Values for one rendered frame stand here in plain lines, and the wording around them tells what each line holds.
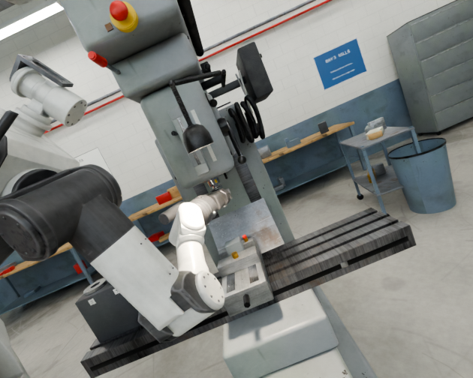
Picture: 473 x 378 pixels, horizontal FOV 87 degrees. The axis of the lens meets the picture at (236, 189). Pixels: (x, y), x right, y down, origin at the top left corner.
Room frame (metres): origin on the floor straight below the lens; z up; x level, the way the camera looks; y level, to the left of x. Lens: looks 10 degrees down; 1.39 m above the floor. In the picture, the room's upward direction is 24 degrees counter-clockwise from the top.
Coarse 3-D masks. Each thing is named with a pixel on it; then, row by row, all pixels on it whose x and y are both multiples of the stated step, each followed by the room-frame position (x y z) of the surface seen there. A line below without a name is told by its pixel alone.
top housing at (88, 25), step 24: (72, 0) 0.68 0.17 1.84; (96, 0) 0.67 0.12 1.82; (120, 0) 0.67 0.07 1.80; (144, 0) 0.67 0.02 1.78; (168, 0) 0.67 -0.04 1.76; (72, 24) 0.68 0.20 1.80; (96, 24) 0.67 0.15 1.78; (144, 24) 0.68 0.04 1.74; (168, 24) 0.71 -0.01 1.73; (96, 48) 0.68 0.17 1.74; (120, 48) 0.72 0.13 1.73; (144, 48) 0.77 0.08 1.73; (192, 48) 0.93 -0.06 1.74
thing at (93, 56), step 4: (92, 52) 0.63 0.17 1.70; (88, 56) 0.63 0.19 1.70; (92, 56) 0.63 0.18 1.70; (96, 56) 0.63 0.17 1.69; (100, 56) 0.65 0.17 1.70; (92, 60) 0.63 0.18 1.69; (96, 60) 0.64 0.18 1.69; (100, 60) 0.65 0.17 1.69; (104, 60) 0.67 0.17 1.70; (100, 64) 0.66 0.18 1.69; (104, 64) 0.67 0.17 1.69; (108, 64) 0.70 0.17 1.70; (108, 68) 0.71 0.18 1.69; (112, 68) 0.72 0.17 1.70; (116, 72) 0.75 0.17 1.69; (120, 72) 0.77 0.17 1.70
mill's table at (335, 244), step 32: (352, 224) 0.91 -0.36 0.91; (384, 224) 0.82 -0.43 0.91; (288, 256) 0.89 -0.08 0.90; (320, 256) 0.80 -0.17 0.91; (352, 256) 0.76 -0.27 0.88; (384, 256) 0.76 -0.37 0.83; (288, 288) 0.77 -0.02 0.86; (224, 320) 0.78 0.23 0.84; (96, 352) 0.82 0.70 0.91; (128, 352) 0.80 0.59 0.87
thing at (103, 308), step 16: (96, 288) 0.89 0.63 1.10; (112, 288) 0.87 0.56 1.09; (80, 304) 0.87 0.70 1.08; (96, 304) 0.87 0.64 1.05; (112, 304) 0.87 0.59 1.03; (128, 304) 0.86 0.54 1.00; (96, 320) 0.87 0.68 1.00; (112, 320) 0.87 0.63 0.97; (128, 320) 0.87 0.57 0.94; (96, 336) 0.87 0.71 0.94; (112, 336) 0.87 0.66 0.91
